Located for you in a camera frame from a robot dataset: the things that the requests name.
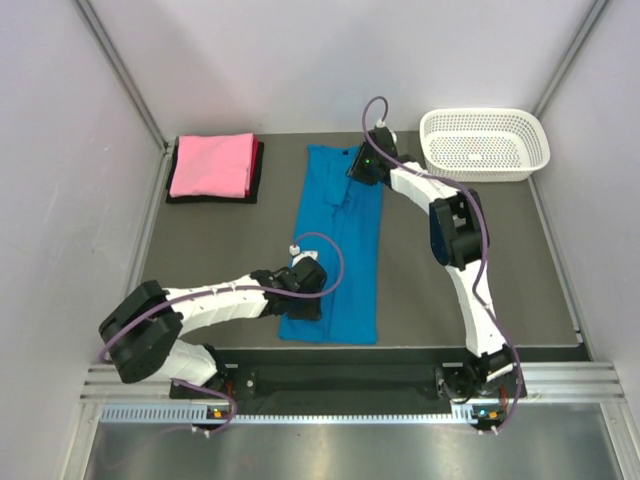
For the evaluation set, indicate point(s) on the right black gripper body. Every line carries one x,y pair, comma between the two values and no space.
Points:
363,167

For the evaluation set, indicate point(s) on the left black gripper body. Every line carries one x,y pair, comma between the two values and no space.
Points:
305,308

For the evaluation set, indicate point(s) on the blue t shirt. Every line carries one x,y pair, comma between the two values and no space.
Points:
339,218

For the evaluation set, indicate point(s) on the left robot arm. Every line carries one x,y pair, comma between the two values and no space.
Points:
143,334

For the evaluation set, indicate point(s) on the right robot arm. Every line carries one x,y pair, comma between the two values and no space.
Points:
459,242

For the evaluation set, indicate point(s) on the folded black t shirt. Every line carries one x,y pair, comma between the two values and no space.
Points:
191,199

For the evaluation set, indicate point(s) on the white perforated plastic basket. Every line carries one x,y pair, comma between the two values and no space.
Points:
483,144

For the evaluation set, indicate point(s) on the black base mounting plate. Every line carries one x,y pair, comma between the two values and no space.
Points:
373,380

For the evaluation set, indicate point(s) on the folded red t shirt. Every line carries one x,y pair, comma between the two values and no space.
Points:
252,175

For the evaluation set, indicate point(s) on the folded pink t shirt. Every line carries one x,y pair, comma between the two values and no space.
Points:
213,166

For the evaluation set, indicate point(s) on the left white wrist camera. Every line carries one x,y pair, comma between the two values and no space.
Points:
297,254

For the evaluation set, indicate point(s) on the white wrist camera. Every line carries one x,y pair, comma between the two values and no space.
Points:
297,254
380,123

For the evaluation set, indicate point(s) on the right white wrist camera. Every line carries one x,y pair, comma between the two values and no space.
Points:
380,123

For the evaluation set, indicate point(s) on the grey slotted cable duct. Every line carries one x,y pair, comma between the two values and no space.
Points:
203,414

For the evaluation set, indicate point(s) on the aluminium frame rail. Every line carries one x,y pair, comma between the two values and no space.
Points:
546,382

